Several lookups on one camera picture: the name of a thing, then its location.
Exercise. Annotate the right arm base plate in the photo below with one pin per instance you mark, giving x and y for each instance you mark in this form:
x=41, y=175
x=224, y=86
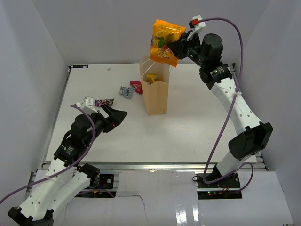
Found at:
x=228, y=188

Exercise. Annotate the purple candy bar wrapper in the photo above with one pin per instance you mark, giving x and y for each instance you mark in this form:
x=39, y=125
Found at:
x=100, y=102

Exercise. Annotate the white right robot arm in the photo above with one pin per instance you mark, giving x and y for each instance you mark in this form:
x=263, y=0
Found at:
x=252, y=134

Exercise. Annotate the aluminium table edge rail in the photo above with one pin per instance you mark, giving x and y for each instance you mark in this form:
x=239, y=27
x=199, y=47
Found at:
x=148, y=166

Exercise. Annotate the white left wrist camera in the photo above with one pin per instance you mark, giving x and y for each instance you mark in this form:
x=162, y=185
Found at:
x=87, y=105

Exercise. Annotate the silver blue snack packet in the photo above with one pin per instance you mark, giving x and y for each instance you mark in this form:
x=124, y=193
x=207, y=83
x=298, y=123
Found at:
x=127, y=92

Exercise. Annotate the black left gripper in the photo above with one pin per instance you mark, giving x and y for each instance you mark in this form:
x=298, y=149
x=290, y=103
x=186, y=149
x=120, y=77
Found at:
x=119, y=116

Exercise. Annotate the orange gummy candy bag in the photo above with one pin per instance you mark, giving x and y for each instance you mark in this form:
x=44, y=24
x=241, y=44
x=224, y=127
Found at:
x=163, y=34

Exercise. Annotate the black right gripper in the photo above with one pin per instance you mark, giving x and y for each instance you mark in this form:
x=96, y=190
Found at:
x=179, y=49

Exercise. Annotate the brown paper bag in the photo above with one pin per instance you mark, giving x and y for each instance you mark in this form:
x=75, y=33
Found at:
x=155, y=96

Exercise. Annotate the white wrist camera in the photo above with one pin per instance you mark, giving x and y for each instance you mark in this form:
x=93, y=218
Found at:
x=196, y=26
x=87, y=105

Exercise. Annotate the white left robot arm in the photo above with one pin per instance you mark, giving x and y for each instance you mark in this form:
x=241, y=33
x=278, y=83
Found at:
x=65, y=178

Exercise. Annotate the red snack pouch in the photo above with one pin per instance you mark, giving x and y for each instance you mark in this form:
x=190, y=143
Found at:
x=137, y=86

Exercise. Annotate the yellow snack bar wrapper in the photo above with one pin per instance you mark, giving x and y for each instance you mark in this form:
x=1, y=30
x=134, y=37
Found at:
x=150, y=79

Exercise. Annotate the left blue table label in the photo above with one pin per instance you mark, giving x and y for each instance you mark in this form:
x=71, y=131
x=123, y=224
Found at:
x=80, y=66

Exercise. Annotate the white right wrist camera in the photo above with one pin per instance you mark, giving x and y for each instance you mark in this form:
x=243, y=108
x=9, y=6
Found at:
x=196, y=26

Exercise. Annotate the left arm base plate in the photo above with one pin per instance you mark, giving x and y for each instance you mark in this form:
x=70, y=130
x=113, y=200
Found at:
x=103, y=187

